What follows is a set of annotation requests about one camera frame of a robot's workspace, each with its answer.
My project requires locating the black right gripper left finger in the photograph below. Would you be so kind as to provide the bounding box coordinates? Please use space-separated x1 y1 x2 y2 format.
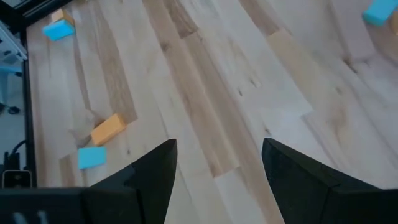
82 138 178 224

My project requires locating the small orange block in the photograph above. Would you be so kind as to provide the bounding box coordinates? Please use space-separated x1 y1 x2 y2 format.
51 8 75 26

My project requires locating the teal rectangular block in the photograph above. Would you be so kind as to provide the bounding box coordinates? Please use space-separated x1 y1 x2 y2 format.
42 19 76 42
77 146 108 170
362 0 398 28

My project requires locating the long orange block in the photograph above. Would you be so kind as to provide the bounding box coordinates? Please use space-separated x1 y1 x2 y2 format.
90 113 127 147

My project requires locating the natural wood block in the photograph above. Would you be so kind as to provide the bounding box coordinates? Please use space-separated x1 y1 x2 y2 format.
68 108 99 147

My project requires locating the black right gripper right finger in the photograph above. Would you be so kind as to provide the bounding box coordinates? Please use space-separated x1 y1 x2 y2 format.
262 138 398 224

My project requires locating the black aluminium table frame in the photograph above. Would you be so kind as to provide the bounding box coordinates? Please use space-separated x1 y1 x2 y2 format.
0 0 74 188

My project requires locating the dark rounded box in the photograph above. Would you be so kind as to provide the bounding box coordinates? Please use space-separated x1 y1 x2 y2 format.
2 170 32 189

